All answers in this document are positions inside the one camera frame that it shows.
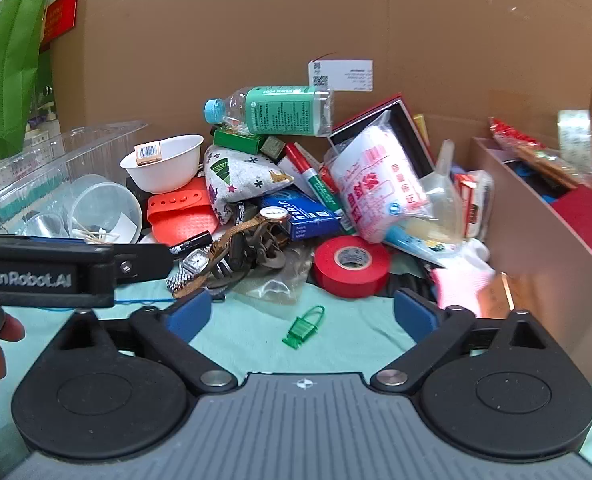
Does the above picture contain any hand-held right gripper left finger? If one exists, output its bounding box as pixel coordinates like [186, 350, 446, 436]
[56, 289, 239, 395]

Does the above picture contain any small brown cardboard box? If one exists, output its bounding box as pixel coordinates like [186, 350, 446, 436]
[134, 142, 164, 166]

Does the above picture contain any white packet red label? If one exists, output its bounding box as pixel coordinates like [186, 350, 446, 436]
[453, 170, 494, 241]

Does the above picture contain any patterned cloth pouch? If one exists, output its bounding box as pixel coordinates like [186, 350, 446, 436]
[203, 144, 295, 226]

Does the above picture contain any white bag pink print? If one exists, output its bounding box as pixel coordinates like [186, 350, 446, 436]
[323, 110, 434, 245]

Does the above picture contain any light blue tube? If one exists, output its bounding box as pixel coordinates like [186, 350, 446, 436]
[383, 225, 464, 266]

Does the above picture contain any green box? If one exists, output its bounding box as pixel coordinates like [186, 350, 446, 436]
[212, 127, 263, 156]

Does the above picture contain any clear plastic bag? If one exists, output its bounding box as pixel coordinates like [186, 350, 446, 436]
[236, 250, 317, 306]

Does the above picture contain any red silicone mitt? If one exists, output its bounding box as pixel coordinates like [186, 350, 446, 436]
[147, 176, 220, 247]

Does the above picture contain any brown strap wristwatch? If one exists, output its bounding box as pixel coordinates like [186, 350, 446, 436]
[208, 206, 291, 281]

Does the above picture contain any plastic bottle green label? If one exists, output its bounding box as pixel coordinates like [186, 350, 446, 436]
[204, 85, 336, 138]

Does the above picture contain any red and black gift box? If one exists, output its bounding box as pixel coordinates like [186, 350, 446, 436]
[327, 92, 437, 176]

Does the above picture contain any black cylinder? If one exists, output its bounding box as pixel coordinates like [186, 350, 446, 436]
[168, 230, 213, 256]

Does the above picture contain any red wall calendar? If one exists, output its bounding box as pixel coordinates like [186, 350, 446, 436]
[18, 0, 84, 43]

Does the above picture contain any pink cloth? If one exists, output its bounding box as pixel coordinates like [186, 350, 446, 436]
[430, 266, 497, 311]

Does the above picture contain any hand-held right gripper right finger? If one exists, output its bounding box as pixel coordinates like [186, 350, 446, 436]
[371, 287, 552, 395]

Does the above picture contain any red snack packet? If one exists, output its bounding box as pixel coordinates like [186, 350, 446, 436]
[488, 116, 572, 171]

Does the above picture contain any dark red box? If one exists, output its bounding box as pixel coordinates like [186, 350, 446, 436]
[551, 185, 592, 266]

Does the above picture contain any green plastic lock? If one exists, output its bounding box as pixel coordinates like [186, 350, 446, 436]
[282, 305, 325, 347]

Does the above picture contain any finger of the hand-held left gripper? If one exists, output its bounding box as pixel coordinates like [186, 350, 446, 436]
[113, 243, 175, 288]

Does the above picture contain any clear plastic cup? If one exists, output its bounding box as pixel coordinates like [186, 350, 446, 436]
[21, 211, 72, 239]
[68, 175, 143, 246]

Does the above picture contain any white bowl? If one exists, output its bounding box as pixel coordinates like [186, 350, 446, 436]
[120, 134, 205, 194]

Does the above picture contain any green marker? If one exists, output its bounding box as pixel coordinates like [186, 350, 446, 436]
[300, 166, 351, 221]

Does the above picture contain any large cardboard box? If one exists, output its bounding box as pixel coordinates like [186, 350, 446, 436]
[50, 0, 592, 171]

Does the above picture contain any patterned clear tape roll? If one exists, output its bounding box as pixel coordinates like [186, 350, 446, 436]
[557, 109, 592, 173]

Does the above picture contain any silver wristwatch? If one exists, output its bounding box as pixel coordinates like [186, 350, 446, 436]
[167, 249, 212, 297]

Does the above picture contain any dark hair claw clip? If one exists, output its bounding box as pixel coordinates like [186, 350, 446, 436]
[211, 225, 287, 286]

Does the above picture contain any red tape roll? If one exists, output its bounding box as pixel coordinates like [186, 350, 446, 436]
[312, 235, 392, 299]

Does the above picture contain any red marker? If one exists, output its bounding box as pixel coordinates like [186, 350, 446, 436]
[283, 142, 334, 193]

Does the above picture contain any white shipping label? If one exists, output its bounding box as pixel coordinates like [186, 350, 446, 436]
[307, 59, 375, 92]

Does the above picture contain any green paper bag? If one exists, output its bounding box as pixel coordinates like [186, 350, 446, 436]
[0, 0, 52, 162]

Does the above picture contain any clear plastic container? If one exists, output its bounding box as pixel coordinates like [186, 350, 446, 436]
[0, 120, 149, 237]

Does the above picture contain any blue box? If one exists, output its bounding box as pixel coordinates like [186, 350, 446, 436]
[258, 191, 344, 241]

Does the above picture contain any clear plastic packet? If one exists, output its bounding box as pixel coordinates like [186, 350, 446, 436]
[406, 139, 469, 247]

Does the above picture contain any small olive box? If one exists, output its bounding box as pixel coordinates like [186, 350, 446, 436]
[260, 136, 287, 161]

